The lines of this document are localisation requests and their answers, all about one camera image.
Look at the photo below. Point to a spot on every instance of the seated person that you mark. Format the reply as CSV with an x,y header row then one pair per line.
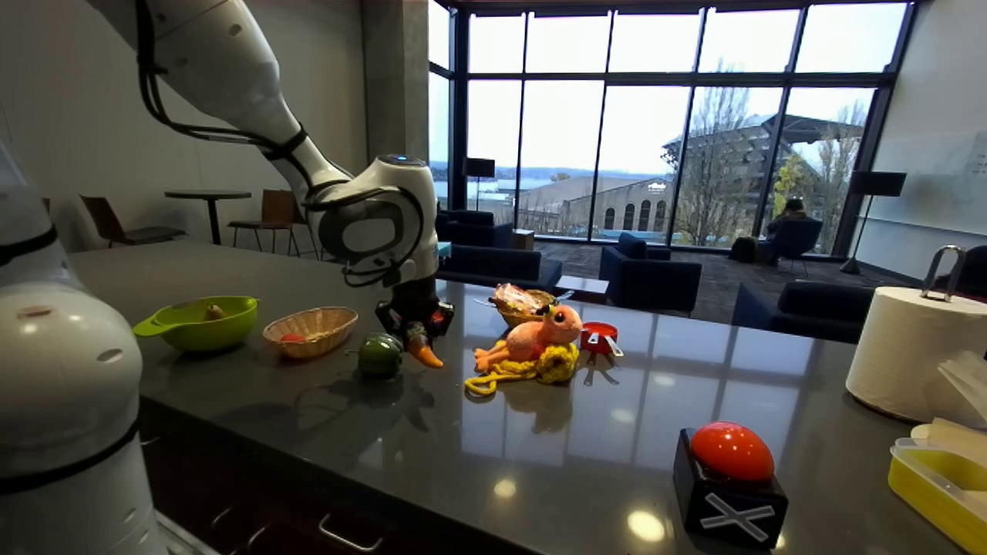
x,y
790,228

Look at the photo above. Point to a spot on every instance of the yellow rubber toy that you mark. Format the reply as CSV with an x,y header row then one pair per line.
x,y
513,378

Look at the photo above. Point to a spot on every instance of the red button on black box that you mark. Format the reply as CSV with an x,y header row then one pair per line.
x,y
730,482

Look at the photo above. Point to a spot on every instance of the green toy bell pepper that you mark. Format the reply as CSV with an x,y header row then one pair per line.
x,y
381,354

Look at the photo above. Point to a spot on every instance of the peach plush toy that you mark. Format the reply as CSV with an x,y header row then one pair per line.
x,y
536,338

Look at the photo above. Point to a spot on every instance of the white paper towel roll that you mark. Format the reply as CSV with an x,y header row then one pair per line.
x,y
906,354

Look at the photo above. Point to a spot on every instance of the red plush toy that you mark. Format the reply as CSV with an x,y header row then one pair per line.
x,y
598,338

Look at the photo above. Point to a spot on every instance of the round dark cafe table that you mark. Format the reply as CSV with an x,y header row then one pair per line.
x,y
210,197

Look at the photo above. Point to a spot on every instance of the red toy strawberry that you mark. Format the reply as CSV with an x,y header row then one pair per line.
x,y
295,338

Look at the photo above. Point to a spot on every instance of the yellow plastic container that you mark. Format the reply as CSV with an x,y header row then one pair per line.
x,y
941,482

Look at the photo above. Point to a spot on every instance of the lime green plastic bowl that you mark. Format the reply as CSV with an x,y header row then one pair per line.
x,y
203,328

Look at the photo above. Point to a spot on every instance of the brown wooden chair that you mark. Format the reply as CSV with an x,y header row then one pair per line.
x,y
275,214

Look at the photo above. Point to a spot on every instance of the tan plush toy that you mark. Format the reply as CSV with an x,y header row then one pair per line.
x,y
516,299

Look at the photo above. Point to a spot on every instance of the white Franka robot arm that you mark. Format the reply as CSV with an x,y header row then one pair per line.
x,y
231,67

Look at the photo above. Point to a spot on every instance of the white plastic lid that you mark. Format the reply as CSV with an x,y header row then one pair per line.
x,y
963,387

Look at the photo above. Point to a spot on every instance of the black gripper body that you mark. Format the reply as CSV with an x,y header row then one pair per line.
x,y
416,299

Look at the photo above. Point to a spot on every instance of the black speaker on stand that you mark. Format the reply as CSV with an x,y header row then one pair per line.
x,y
478,166
882,185

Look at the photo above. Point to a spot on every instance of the low coffee table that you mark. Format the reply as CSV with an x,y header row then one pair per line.
x,y
580,285

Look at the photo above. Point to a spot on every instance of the dark blue sofa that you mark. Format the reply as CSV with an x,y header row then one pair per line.
x,y
653,274
813,309
490,264

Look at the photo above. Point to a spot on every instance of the orange toy carrot green leaves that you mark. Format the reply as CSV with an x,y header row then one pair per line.
x,y
427,351

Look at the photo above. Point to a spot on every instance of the brown lounge chair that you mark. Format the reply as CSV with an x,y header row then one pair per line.
x,y
113,219

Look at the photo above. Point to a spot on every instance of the woven wicker basket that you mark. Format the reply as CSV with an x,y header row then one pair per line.
x,y
314,331

